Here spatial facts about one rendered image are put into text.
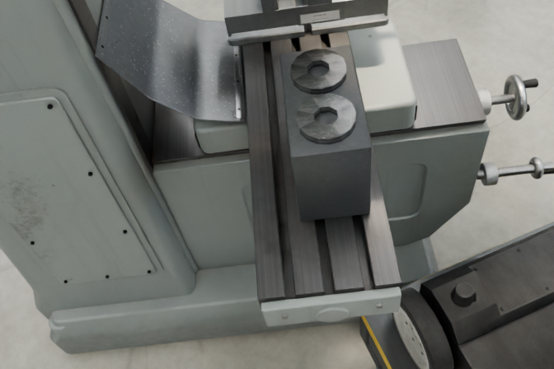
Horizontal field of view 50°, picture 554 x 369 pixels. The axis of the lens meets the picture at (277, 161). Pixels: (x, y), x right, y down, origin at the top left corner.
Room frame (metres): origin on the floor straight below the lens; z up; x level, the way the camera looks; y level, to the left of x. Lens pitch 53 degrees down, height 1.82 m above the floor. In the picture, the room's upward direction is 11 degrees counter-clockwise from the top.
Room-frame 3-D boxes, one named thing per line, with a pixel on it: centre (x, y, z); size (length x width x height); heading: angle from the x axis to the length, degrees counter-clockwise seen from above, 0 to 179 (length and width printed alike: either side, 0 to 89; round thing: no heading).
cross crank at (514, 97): (0.95, -0.59, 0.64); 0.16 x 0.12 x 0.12; 86
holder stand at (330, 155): (0.63, -0.09, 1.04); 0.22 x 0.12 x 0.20; 176
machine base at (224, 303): (1.00, 0.16, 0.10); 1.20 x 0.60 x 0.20; 86
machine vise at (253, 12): (1.05, -0.12, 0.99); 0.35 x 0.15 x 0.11; 86
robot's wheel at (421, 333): (0.45, -0.24, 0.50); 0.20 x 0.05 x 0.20; 13
